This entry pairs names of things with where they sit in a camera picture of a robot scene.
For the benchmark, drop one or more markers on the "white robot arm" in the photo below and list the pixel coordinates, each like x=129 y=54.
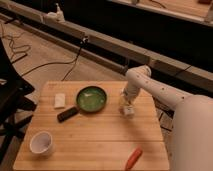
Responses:
x=192 y=133

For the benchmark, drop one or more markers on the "black chair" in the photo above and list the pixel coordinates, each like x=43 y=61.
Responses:
x=12 y=97

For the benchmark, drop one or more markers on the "green frying pan black handle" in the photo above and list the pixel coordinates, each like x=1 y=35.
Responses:
x=90 y=99

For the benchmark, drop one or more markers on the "white plastic bottle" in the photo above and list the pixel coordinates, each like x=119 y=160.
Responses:
x=126 y=108

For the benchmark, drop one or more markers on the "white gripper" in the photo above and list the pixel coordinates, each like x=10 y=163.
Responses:
x=127 y=97

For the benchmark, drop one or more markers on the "orange carrot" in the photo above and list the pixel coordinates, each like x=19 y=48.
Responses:
x=133 y=159

